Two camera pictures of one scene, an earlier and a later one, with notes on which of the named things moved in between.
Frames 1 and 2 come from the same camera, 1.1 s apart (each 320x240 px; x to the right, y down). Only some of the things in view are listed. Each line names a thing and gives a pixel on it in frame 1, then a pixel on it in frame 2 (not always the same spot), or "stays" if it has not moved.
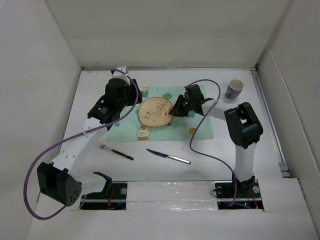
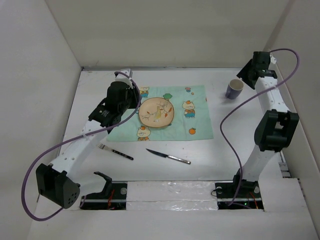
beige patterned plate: (154, 112) stays
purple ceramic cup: (234, 89) stays
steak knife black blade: (170, 157) stays
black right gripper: (176, 110) → (243, 74)
